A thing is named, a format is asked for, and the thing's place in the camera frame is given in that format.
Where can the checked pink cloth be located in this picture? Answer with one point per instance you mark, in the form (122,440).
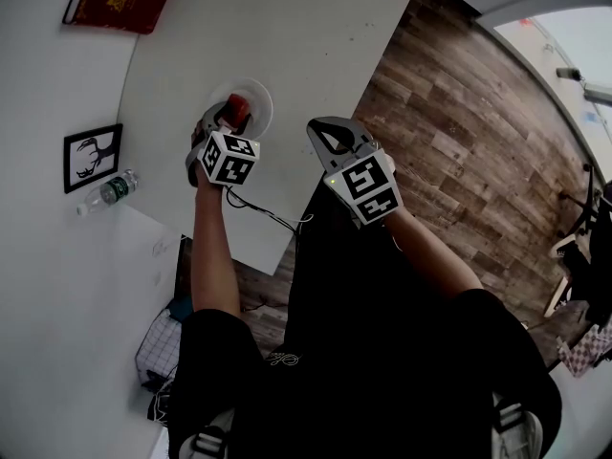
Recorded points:
(585,352)

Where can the person's left forearm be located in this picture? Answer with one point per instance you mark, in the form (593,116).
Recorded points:
(215,256)

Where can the person's right forearm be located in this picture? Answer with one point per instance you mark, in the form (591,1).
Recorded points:
(430,251)

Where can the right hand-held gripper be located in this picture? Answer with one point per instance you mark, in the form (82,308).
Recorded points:
(368,187)

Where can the red object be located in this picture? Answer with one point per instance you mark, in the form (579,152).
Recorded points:
(237,108)

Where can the person's right hand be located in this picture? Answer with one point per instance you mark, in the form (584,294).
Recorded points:
(390,164)

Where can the teal box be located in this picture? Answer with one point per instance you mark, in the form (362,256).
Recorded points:
(181,310)

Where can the clear plastic water bottle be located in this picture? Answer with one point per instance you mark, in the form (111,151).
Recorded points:
(112,191)

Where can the small bottle on windowsill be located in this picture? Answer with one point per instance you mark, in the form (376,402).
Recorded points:
(569,73)

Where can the person's black shirt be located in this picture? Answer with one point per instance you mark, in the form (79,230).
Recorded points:
(363,342)

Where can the black framed deer picture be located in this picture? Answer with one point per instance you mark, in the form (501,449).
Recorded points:
(93,158)

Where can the person's left hand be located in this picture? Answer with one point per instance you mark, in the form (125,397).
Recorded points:
(196,134)

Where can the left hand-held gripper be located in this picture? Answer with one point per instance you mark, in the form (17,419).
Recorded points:
(229,160)

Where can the white grid-pattern storage box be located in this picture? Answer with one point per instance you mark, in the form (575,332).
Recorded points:
(160,347)

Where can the white plate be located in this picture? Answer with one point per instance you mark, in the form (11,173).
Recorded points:
(260,101)

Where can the dark red hardcover book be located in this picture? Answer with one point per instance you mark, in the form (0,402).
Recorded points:
(124,0)

